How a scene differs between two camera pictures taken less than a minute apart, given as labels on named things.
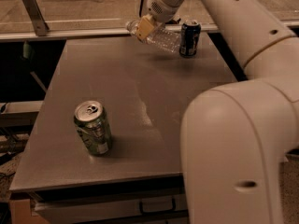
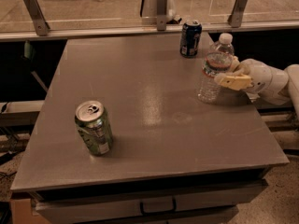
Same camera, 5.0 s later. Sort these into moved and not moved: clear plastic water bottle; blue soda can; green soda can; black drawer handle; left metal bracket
Moved: clear plastic water bottle
Not moved: blue soda can; green soda can; left metal bracket; black drawer handle
